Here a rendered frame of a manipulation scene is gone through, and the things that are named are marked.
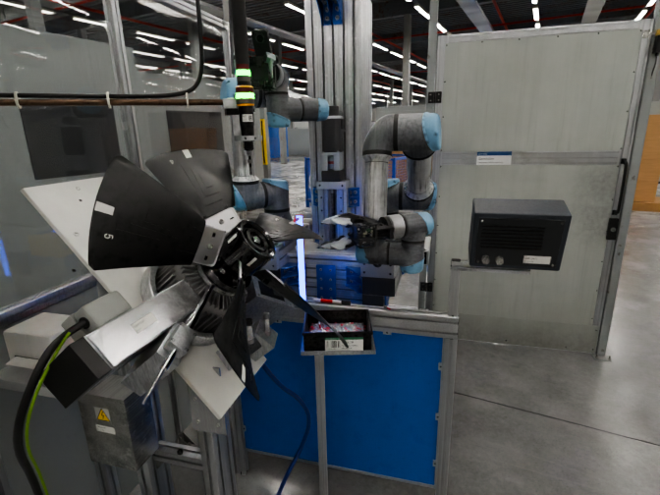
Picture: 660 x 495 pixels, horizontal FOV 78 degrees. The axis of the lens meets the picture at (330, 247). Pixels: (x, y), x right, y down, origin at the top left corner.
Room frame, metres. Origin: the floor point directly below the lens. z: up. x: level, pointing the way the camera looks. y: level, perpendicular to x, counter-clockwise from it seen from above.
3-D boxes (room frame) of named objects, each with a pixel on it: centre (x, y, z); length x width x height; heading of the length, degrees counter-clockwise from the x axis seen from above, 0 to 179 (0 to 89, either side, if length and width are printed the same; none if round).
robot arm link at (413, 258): (1.26, -0.25, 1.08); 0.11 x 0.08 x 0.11; 77
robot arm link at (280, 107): (1.44, 0.15, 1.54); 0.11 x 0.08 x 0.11; 119
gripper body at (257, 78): (1.28, 0.18, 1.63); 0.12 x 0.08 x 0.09; 174
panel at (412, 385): (1.38, 0.00, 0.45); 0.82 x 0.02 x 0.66; 74
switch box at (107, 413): (0.93, 0.58, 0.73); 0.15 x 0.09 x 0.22; 74
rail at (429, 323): (1.38, 0.00, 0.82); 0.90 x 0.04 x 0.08; 74
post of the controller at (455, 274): (1.26, -0.41, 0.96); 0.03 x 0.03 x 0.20; 74
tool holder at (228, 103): (1.06, 0.21, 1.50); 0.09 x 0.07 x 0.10; 109
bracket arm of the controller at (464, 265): (1.23, -0.51, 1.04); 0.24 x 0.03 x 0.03; 74
